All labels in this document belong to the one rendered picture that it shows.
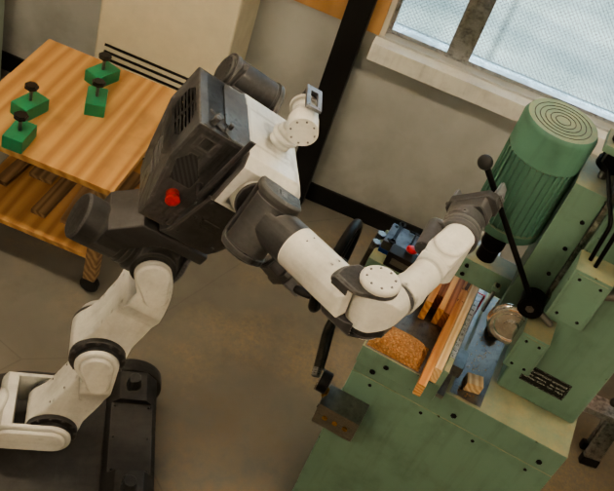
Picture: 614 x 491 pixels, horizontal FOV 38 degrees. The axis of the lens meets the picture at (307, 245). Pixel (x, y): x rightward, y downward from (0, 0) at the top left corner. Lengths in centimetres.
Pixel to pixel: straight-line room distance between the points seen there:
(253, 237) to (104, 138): 147
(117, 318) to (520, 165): 102
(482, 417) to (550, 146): 73
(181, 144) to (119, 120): 144
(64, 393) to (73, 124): 106
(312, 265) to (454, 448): 95
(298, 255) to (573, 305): 70
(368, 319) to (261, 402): 153
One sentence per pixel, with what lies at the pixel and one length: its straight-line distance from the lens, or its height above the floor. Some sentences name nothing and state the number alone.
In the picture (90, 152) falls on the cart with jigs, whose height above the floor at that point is 53.
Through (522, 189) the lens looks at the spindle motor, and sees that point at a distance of 208.
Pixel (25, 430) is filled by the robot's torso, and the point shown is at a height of 32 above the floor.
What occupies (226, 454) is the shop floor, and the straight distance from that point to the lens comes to 300.
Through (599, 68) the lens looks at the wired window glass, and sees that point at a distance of 354.
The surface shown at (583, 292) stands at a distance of 207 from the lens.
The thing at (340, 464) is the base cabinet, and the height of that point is 33.
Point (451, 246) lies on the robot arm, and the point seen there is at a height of 138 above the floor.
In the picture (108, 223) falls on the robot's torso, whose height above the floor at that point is 108.
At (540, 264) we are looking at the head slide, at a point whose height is 118.
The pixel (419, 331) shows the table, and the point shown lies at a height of 90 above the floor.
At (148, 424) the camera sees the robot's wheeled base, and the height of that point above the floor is 19.
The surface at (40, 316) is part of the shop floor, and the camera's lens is 325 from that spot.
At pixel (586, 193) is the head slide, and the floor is 141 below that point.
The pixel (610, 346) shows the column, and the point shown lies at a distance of 226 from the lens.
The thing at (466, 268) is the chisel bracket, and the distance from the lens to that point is 230.
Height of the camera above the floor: 246
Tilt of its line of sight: 41 degrees down
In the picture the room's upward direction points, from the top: 21 degrees clockwise
